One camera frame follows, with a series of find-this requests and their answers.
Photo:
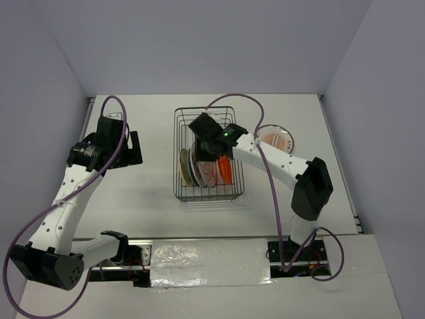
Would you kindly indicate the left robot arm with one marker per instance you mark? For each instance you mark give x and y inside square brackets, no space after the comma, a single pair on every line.
[48,257]

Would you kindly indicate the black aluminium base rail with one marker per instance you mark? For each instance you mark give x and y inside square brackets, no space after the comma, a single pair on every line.
[136,269]

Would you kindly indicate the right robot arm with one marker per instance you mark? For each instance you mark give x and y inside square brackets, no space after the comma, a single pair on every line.
[309,180]

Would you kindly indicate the grey wire dish rack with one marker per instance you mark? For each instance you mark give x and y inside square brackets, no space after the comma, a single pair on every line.
[183,138]

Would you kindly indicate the white plate orange sunburst pattern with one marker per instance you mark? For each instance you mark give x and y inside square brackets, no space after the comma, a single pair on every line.
[277,136]

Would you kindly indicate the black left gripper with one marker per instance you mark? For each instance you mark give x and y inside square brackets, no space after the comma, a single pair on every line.
[132,156]

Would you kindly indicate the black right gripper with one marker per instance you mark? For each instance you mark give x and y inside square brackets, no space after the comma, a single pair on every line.
[202,156]

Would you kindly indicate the orange plastic plate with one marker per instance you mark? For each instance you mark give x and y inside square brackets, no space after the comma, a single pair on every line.
[225,169]

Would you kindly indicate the silver foil covered panel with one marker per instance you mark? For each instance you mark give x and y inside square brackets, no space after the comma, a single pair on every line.
[187,264]

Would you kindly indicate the white plate red line pattern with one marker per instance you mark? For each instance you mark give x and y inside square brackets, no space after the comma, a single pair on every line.
[209,173]

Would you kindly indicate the blue floral plate dark rim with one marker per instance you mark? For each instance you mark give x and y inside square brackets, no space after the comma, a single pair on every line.
[191,167]

